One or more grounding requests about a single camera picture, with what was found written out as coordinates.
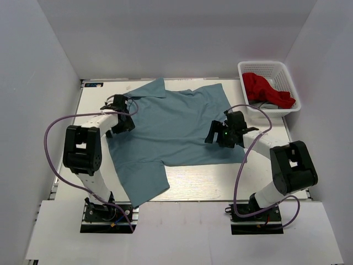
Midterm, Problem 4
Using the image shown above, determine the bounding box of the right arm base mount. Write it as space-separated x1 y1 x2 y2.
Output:
224 204 284 235

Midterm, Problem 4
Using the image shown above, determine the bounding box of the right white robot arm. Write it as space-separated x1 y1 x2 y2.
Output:
205 111 318 220

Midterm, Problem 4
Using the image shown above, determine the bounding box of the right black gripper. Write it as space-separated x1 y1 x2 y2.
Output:
205 120 236 148

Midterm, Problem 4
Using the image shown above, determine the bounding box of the red t-shirt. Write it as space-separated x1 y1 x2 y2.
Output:
242 73 296 109

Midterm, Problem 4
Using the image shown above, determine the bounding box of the grey t-shirt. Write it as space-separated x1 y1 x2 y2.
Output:
249 100 281 110

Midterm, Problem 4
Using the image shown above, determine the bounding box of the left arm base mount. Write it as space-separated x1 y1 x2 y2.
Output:
80 203 138 234

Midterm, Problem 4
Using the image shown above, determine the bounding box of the blue-grey t-shirt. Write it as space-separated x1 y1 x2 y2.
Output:
107 78 244 207

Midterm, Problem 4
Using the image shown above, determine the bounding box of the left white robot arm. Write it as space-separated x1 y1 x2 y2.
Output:
63 94 135 220

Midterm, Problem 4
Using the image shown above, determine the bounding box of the blue label sticker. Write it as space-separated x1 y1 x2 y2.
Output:
84 82 104 88

